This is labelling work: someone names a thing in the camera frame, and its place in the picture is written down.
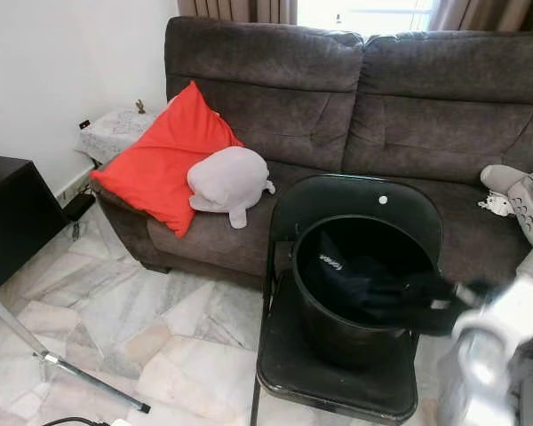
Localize plain black garment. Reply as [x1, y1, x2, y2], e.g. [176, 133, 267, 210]
[346, 269, 497, 338]

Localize steel clothes rack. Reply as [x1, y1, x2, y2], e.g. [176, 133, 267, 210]
[0, 282, 153, 416]

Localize grey totoro plush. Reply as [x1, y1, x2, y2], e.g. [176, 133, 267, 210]
[479, 163, 533, 288]

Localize black plastic bucket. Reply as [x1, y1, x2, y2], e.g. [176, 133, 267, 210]
[290, 214, 438, 371]

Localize black power strip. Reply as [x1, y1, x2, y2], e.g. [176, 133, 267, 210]
[62, 192, 97, 223]

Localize black folding chair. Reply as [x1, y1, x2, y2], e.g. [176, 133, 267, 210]
[248, 172, 447, 426]

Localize dark brown sofa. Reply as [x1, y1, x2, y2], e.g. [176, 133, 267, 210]
[90, 15, 533, 298]

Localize lace covered side table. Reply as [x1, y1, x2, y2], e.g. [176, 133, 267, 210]
[75, 106, 166, 167]

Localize red pillow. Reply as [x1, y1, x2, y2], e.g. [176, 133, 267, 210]
[90, 79, 243, 240]

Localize grey seal plush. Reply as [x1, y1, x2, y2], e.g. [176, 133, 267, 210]
[186, 146, 277, 231]

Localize beige curtain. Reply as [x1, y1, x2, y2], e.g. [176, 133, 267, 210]
[177, 0, 299, 27]
[430, 0, 533, 34]

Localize bright window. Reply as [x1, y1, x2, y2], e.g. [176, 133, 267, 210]
[297, 0, 438, 38]

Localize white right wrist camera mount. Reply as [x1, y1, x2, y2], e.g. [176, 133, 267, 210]
[451, 273, 533, 358]

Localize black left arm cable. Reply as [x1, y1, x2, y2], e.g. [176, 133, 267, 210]
[40, 414, 116, 426]

